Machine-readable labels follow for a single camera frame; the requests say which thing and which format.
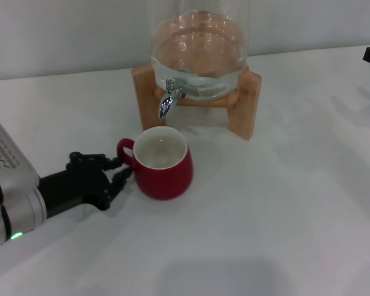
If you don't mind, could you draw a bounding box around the wooden dispenser stand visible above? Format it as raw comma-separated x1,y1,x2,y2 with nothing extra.
131,64,262,141

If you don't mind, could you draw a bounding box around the red ceramic cup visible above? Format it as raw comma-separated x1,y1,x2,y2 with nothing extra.
116,125,194,202

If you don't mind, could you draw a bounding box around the chrome dispenser faucet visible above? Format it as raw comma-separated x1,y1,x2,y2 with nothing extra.
158,76,200,120

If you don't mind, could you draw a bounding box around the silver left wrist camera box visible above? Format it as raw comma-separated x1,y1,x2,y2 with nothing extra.
0,120,39,189

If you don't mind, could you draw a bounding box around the glass water dispenser jar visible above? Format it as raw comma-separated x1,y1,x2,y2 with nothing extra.
148,0,251,101

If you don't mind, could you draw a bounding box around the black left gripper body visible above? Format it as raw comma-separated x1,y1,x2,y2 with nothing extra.
37,150,112,220

